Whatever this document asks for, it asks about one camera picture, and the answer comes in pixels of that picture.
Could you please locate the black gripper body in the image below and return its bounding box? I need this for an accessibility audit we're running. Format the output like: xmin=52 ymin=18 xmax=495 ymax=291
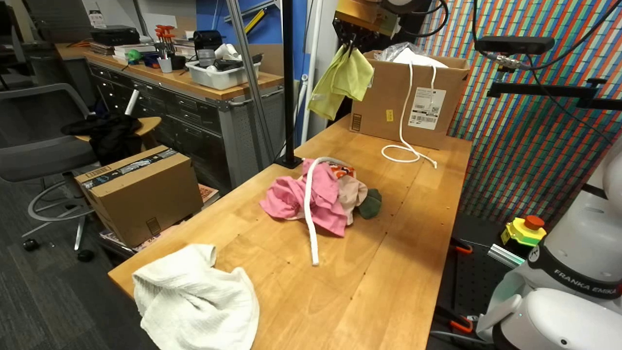
xmin=330 ymin=18 xmax=390 ymax=55

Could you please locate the yellow-green cloth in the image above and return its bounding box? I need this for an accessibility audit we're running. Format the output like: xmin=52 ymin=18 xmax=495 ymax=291
xmin=307 ymin=46 xmax=377 ymax=123

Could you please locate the thin white rope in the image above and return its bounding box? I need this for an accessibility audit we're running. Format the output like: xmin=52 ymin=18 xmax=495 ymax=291
xmin=379 ymin=63 xmax=439 ymax=172

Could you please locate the pale pink cloth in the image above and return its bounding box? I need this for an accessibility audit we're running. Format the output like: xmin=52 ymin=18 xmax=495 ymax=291
xmin=334 ymin=164 xmax=369 ymax=228

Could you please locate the thick white rope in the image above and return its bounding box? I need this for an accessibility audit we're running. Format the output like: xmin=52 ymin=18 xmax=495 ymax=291
xmin=301 ymin=156 xmax=346 ymax=269

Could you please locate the white ribbed towel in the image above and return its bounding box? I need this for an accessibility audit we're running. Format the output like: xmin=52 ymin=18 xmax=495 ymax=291
xmin=132 ymin=244 xmax=260 ymax=350

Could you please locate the clear plastic bag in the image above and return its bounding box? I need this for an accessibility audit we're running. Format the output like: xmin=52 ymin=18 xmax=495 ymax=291
xmin=377 ymin=42 xmax=416 ymax=65

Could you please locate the white pole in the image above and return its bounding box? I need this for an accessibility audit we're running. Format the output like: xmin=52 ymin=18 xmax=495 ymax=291
xmin=299 ymin=0 xmax=324 ymax=147

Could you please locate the cardboard box with white label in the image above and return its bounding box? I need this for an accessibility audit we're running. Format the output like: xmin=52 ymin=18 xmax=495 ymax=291
xmin=349 ymin=49 xmax=474 ymax=153

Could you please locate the black pole stand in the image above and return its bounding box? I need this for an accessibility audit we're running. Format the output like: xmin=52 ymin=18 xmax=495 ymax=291
xmin=276 ymin=0 xmax=305 ymax=170

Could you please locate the white sheet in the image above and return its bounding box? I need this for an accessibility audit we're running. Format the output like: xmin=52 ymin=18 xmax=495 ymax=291
xmin=390 ymin=48 xmax=451 ymax=71

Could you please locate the silver metal pole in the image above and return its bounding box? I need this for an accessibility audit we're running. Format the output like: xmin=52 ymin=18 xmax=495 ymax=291
xmin=223 ymin=0 xmax=272 ymax=168

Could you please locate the white plastic bin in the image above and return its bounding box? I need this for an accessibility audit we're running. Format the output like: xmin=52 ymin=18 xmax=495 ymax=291
xmin=184 ymin=59 xmax=264 ymax=92

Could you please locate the blue panel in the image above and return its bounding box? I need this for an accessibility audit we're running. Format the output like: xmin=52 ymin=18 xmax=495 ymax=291
xmin=192 ymin=0 xmax=307 ymax=48

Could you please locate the grey workbench with wooden top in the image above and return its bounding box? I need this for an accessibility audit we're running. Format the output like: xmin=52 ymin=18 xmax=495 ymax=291
xmin=54 ymin=42 xmax=287 ymax=193

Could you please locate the black case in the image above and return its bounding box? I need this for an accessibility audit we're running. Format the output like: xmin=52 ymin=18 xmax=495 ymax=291
xmin=89 ymin=26 xmax=142 ymax=48

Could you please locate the yellow red emergency stop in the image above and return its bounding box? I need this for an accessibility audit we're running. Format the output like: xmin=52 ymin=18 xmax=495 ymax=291
xmin=499 ymin=213 xmax=550 ymax=250

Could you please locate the cardboard box with black tape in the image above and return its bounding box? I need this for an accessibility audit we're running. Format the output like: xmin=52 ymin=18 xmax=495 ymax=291
xmin=73 ymin=145 xmax=206 ymax=250

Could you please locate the black garment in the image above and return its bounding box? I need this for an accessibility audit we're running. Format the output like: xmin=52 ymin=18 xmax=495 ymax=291
xmin=62 ymin=114 xmax=143 ymax=164

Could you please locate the grey office chair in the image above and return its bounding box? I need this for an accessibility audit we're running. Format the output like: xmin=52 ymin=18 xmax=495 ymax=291
xmin=0 ymin=83 xmax=99 ymax=256

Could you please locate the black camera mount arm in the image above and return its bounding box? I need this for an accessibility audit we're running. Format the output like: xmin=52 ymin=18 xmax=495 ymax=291
xmin=484 ymin=77 xmax=622 ymax=114

